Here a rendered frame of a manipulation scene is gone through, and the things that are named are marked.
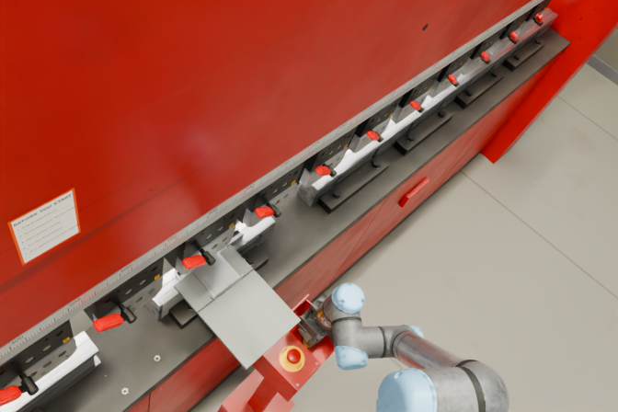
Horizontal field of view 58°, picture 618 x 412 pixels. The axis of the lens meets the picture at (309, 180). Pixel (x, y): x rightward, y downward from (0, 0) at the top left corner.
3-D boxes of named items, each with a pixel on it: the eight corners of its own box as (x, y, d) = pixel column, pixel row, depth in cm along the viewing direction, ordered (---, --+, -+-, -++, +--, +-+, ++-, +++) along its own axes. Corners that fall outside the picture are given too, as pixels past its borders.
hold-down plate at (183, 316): (181, 330, 139) (182, 326, 137) (167, 314, 140) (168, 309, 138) (267, 263, 156) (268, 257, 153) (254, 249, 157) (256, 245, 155)
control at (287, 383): (287, 402, 156) (303, 385, 142) (247, 361, 160) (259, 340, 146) (331, 354, 168) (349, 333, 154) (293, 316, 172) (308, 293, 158)
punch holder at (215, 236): (180, 279, 123) (186, 243, 110) (156, 251, 125) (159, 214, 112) (231, 242, 132) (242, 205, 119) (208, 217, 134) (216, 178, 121)
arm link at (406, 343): (543, 374, 94) (411, 314, 141) (486, 378, 91) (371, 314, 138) (541, 443, 94) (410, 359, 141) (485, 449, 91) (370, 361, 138)
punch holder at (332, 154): (303, 190, 146) (319, 153, 133) (280, 169, 148) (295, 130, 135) (339, 165, 154) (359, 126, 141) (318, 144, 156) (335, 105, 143)
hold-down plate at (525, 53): (511, 72, 238) (515, 66, 236) (501, 64, 239) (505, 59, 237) (542, 48, 255) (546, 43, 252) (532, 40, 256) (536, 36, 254)
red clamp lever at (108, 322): (103, 329, 99) (139, 316, 108) (90, 313, 100) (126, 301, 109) (97, 336, 99) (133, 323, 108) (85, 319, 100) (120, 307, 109)
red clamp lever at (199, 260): (192, 266, 110) (217, 259, 119) (179, 251, 111) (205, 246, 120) (187, 272, 110) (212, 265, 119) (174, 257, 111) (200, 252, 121)
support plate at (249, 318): (246, 370, 126) (246, 369, 125) (173, 287, 133) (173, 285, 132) (300, 321, 136) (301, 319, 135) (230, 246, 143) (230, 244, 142)
